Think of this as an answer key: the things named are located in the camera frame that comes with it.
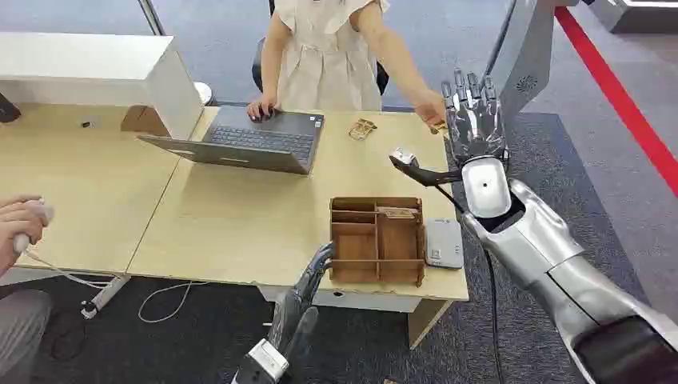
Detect white desk partition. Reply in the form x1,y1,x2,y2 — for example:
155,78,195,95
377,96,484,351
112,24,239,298
0,32,205,141

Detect loose brown cards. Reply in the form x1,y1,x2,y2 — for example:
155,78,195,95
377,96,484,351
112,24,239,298
348,118,379,142

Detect card with brown print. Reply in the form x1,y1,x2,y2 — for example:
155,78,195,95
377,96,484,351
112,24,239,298
376,206,417,220

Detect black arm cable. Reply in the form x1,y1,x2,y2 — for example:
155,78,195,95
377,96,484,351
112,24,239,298
434,184,505,384

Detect person's hand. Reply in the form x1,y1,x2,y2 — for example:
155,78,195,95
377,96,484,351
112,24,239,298
0,194,50,277

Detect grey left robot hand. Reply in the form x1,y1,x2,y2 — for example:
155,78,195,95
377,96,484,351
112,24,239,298
266,242,336,366

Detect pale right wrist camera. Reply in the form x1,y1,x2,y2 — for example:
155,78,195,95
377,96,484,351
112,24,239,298
461,156,513,220

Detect person in pale clothing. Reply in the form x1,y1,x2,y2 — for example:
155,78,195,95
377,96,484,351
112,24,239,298
245,0,449,134

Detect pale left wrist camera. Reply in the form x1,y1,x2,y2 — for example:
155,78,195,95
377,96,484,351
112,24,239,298
230,338,290,384

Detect grey laptop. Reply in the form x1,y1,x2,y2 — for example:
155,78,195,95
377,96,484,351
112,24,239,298
137,105,325,177

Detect flat grey card reader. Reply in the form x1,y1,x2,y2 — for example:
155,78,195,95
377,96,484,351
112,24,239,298
425,218,465,270

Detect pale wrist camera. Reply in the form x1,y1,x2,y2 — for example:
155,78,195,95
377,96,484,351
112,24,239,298
461,156,513,220
230,338,290,384

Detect wooden desk leg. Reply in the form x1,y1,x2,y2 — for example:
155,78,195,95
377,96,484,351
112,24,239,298
407,299,455,351

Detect wooden card box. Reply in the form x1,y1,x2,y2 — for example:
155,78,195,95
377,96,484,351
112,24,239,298
329,196,427,288

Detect white desk foot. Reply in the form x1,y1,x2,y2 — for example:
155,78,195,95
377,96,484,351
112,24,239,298
79,274,132,321

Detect white handheld controller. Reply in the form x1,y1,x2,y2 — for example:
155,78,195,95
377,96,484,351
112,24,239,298
12,200,56,255

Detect white desk drawer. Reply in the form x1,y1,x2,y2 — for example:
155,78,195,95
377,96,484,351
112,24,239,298
258,286,423,314

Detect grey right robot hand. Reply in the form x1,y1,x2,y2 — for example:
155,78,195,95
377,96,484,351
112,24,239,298
389,69,509,188

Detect white controller cable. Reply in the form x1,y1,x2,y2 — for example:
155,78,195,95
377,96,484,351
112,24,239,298
23,249,209,325

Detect person's leg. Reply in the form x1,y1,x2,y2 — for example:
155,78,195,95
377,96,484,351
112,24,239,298
0,288,54,384

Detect white kiosk stand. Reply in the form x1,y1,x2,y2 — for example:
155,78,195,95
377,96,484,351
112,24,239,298
483,0,580,124

